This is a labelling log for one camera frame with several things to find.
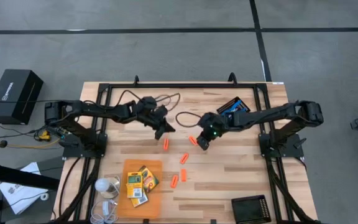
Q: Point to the yellow Crayola crayon box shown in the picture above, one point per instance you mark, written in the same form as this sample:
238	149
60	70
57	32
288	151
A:
134	183
140	201
150	180

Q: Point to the orange translucent plastic bin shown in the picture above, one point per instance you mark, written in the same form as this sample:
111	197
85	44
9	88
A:
152	205

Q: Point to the large black mesh basket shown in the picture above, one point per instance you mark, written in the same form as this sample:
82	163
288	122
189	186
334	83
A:
250	209

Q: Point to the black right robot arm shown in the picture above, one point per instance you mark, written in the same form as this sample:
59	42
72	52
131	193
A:
275	113

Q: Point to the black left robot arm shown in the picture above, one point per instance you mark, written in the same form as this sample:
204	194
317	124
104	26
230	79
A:
104	110

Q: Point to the white paper sheets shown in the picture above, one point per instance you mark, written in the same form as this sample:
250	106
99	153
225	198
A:
19	193

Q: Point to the black round plug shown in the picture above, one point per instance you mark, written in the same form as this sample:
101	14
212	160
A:
2	143

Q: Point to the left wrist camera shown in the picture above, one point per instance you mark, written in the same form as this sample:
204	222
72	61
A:
162	111

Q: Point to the black cardboard box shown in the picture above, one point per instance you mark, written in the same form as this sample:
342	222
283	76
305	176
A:
15	95

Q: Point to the white tape roll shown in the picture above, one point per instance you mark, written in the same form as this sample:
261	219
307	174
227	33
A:
44	196

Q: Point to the small black mesh basket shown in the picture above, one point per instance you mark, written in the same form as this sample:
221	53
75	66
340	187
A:
221	109

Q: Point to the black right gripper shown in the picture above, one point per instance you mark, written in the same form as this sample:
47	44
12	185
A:
211	127

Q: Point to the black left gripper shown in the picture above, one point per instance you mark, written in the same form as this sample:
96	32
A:
149	116

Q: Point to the black aluminium rig frame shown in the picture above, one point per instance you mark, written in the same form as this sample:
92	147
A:
182	86

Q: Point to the black hook bracket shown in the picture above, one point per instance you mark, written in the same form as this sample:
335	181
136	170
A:
136	80
232	77

